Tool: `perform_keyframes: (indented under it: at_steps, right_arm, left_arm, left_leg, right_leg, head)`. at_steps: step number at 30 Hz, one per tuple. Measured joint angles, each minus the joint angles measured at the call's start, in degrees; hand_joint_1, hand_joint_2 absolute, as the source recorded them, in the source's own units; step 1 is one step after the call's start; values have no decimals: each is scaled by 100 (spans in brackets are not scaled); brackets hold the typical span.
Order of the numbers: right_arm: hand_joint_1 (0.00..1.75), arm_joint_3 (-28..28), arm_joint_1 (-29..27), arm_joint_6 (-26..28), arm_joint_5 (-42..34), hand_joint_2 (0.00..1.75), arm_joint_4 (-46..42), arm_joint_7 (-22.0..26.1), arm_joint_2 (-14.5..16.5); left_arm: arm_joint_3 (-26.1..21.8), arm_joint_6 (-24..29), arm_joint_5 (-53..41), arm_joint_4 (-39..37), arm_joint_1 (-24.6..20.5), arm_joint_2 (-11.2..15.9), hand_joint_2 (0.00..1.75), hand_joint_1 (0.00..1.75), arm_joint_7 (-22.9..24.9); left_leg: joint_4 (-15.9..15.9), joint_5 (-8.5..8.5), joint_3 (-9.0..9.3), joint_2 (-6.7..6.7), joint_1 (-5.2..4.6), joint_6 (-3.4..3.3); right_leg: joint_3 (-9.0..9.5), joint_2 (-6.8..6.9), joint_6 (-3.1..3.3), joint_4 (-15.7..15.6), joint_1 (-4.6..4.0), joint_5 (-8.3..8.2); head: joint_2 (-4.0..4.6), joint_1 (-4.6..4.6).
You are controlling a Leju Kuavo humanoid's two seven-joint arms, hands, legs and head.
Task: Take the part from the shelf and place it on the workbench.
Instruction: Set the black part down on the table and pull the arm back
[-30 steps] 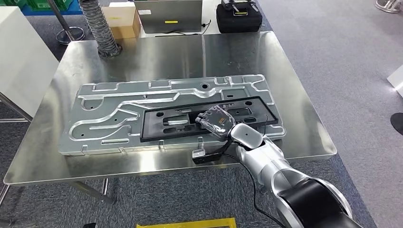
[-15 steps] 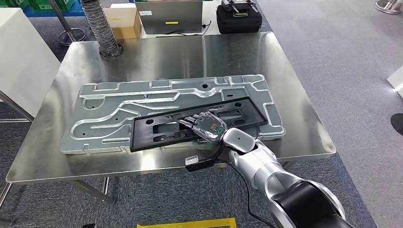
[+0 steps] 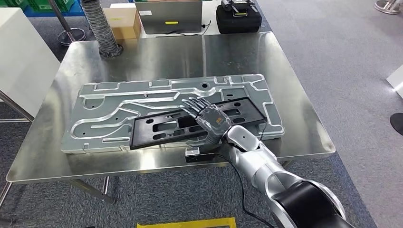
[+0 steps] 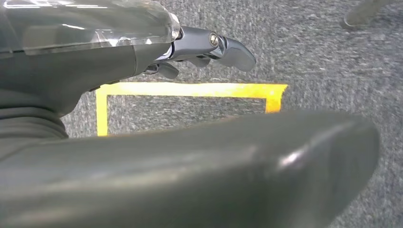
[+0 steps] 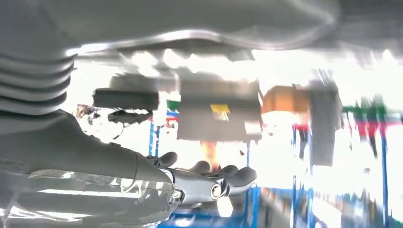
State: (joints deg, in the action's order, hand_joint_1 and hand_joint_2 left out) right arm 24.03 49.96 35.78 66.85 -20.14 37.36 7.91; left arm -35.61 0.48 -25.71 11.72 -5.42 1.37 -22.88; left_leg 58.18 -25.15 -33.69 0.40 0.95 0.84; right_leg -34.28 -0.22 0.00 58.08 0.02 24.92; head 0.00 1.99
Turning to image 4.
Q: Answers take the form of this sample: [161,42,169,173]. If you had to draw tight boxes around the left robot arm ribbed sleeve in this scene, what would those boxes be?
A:
[0,107,68,142]

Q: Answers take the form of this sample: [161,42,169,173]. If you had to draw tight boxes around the stainless steel workbench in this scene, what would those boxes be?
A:
[342,0,396,29]

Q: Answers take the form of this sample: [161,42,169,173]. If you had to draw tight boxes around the yellow floor tape square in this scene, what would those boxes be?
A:
[96,82,288,136]

